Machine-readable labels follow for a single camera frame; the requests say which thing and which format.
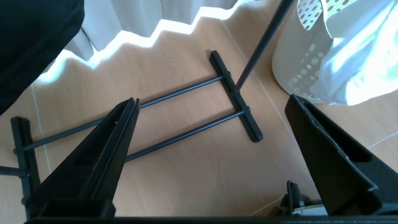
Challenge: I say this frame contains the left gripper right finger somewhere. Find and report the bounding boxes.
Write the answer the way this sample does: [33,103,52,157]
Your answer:
[284,94,398,217]

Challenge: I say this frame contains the beige curtain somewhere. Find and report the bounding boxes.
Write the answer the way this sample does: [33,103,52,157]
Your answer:
[40,0,249,74]

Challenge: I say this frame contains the black clothes rack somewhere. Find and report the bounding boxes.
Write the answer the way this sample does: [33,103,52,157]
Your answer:
[0,0,295,220]

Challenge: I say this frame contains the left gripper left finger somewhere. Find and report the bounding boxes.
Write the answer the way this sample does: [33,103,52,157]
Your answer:
[25,97,142,218]

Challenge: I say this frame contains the black shorts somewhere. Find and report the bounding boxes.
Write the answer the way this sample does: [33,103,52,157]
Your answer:
[0,0,86,116]

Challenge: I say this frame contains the white laundry basket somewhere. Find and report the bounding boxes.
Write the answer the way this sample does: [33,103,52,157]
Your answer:
[271,0,358,104]

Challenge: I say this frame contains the white garment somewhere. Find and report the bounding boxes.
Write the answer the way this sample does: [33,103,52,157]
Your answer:
[308,0,398,107]

